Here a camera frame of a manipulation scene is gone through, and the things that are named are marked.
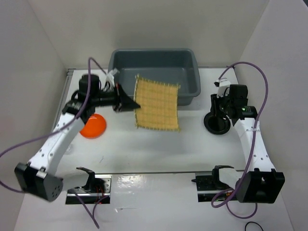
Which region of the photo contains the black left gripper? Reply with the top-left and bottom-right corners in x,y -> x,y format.
91,83 -> 141,113

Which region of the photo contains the black round dish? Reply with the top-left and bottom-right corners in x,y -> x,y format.
204,113 -> 231,135

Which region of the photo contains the yellow woven bamboo mat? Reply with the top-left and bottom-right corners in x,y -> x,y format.
133,74 -> 180,131

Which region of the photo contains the orange plastic bowl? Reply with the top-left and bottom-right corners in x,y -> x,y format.
79,114 -> 107,139

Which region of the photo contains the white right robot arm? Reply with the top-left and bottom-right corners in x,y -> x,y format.
205,82 -> 285,204

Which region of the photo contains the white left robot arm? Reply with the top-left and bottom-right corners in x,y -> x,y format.
14,74 -> 140,202

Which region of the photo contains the grey plastic bin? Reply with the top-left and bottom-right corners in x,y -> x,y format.
108,48 -> 201,106

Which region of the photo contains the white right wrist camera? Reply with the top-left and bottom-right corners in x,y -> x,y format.
214,78 -> 231,98

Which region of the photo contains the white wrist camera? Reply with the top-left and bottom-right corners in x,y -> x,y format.
105,68 -> 119,86
214,78 -> 231,98

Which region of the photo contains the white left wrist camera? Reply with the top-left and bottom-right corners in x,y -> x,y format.
105,68 -> 119,86

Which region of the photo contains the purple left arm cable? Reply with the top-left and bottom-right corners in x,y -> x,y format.
0,56 -> 108,229

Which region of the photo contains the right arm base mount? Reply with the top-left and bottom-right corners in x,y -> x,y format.
191,172 -> 229,202

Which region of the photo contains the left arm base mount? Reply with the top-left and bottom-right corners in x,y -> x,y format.
65,174 -> 112,205

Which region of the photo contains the black cable loop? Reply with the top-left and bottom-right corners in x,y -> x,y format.
245,221 -> 264,231

